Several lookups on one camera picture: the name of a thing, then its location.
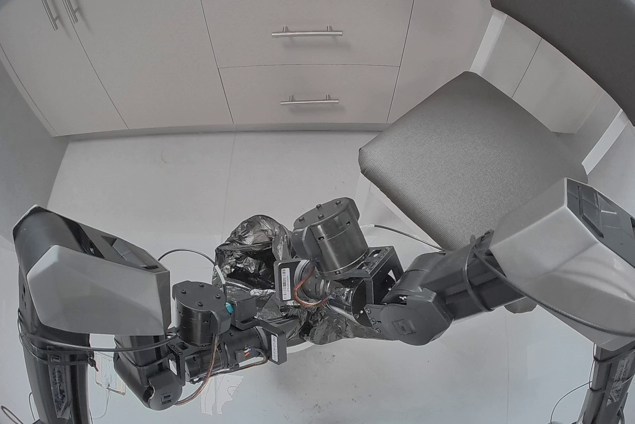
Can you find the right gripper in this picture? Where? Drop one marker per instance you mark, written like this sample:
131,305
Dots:
286,281

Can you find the grey padded white chair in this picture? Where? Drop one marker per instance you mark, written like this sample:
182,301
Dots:
471,149

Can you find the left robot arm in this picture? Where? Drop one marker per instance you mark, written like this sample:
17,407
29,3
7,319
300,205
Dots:
94,283

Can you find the white trash bin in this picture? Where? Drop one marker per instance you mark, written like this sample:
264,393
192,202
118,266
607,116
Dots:
300,347

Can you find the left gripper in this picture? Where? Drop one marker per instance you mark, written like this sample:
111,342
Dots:
248,345

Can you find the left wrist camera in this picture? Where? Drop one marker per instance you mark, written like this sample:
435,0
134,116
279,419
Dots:
243,310

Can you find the black plastic bag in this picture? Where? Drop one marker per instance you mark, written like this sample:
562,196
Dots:
248,233

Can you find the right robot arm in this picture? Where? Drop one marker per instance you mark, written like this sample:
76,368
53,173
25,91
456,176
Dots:
545,243

